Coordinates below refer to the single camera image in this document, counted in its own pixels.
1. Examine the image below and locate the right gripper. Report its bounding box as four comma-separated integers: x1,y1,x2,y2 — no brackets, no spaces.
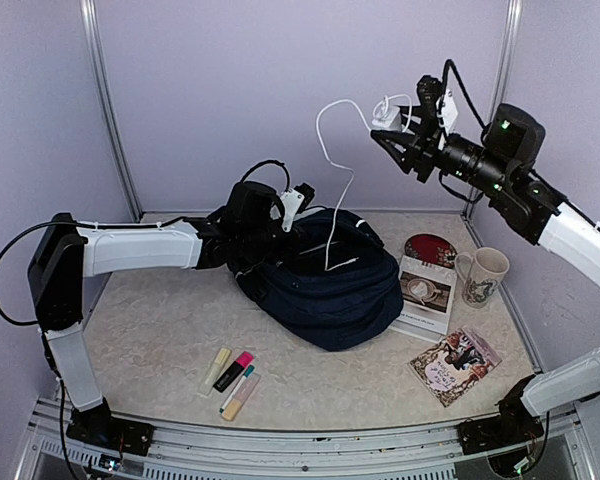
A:
375,103,516,196

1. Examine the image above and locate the white charger with cable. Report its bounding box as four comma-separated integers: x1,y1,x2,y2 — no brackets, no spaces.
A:
315,94,414,272

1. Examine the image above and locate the navy blue backpack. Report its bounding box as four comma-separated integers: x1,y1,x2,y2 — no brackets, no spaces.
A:
228,208,403,352

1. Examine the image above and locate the pink black highlighter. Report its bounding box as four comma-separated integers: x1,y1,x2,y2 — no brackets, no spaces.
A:
213,351,254,392

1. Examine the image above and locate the orange pastel highlighter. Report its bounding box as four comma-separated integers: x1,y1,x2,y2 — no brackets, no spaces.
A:
221,373,261,421

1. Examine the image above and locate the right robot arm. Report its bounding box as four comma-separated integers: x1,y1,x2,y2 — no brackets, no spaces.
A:
370,100,600,454

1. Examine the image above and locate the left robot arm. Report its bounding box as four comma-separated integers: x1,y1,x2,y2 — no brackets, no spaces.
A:
7,180,314,456

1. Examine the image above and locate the red patterned plate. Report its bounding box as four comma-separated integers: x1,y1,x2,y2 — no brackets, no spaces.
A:
404,233,457,269

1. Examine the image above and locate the teal white marker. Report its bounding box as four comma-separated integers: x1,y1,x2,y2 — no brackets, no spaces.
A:
219,365,255,413

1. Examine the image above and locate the white patterned mug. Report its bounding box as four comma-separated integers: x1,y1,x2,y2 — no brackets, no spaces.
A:
454,247,510,309

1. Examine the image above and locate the yellow highlighter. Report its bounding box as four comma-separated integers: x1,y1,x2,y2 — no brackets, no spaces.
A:
197,347,232,396

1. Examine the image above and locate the coffee cover white book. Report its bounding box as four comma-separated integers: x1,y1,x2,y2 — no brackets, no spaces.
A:
390,255,457,343

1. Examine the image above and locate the illustrated floral cover book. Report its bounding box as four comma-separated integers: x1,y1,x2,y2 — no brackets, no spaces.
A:
409,326,502,408

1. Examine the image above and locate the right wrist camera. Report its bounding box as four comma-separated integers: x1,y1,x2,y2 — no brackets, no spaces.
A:
416,75,459,135

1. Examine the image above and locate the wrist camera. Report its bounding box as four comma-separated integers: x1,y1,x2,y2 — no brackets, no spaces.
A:
416,75,459,135
279,183,315,233

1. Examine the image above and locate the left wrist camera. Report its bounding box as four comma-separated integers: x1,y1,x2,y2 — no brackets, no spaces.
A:
279,183,315,233

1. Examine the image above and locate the right aluminium frame post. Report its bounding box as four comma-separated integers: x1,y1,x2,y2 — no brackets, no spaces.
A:
462,0,524,216

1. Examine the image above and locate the aluminium frame post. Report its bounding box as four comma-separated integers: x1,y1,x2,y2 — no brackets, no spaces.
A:
462,0,524,216
80,0,143,221

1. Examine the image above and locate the left aluminium frame post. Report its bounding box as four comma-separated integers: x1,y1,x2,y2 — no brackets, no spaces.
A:
80,0,143,221

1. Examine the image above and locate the front aluminium rail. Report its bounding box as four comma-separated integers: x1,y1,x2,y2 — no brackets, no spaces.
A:
14,394,596,480

